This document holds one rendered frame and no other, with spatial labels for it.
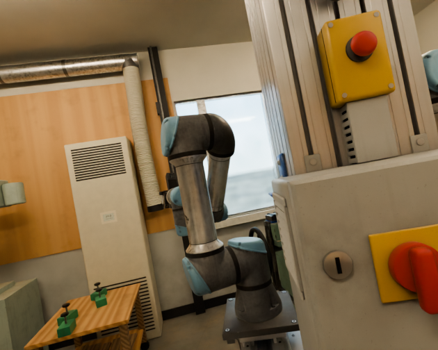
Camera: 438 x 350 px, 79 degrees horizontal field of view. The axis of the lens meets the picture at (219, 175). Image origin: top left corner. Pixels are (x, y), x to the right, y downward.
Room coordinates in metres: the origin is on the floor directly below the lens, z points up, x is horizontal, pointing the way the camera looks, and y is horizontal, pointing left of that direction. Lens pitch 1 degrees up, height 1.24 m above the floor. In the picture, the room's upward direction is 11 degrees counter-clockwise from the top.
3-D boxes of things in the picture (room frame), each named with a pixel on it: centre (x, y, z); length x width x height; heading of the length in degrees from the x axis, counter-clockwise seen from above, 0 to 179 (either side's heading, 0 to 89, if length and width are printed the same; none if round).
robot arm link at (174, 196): (1.06, 0.17, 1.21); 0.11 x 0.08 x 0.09; 20
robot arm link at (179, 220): (1.07, 0.16, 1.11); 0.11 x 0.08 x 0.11; 110
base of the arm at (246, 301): (0.86, -0.05, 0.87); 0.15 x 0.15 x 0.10
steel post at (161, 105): (2.66, 0.44, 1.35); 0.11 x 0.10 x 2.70; 100
